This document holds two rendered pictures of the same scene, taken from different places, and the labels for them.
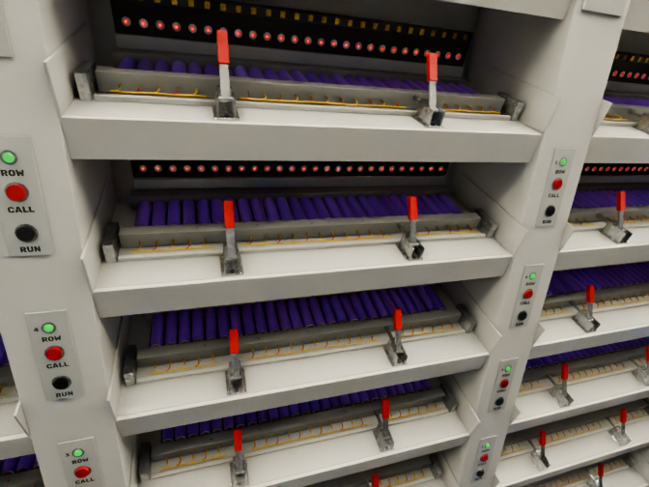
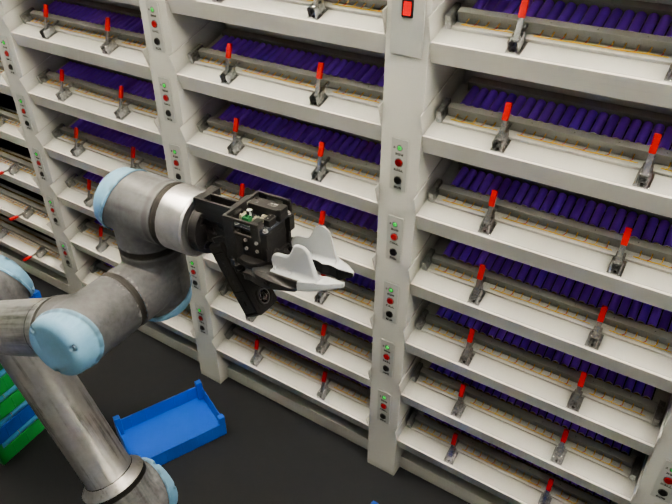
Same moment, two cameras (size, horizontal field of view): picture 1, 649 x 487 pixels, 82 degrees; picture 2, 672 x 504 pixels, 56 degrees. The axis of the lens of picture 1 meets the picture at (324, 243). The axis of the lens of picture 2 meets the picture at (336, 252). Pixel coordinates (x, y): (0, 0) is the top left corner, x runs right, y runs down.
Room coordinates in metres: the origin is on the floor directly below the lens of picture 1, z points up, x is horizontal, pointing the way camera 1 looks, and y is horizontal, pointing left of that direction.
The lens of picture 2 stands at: (-0.29, -1.24, 1.66)
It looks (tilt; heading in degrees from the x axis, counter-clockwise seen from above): 34 degrees down; 52
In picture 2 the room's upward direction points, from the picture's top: straight up
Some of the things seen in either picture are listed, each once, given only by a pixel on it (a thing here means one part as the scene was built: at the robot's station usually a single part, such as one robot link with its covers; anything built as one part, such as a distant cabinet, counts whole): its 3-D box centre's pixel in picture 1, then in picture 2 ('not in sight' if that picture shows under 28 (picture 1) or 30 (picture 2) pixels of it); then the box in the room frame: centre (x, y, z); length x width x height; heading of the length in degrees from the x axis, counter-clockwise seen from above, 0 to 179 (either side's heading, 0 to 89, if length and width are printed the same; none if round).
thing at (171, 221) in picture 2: not in sight; (194, 219); (0.01, -0.57, 1.23); 0.10 x 0.05 x 0.09; 21
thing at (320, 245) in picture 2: not in sight; (323, 248); (0.10, -0.73, 1.23); 0.09 x 0.03 x 0.06; 116
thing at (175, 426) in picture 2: not in sight; (170, 425); (0.15, 0.17, 0.04); 0.30 x 0.20 x 0.08; 175
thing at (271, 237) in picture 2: not in sight; (242, 231); (0.04, -0.64, 1.23); 0.12 x 0.08 x 0.09; 111
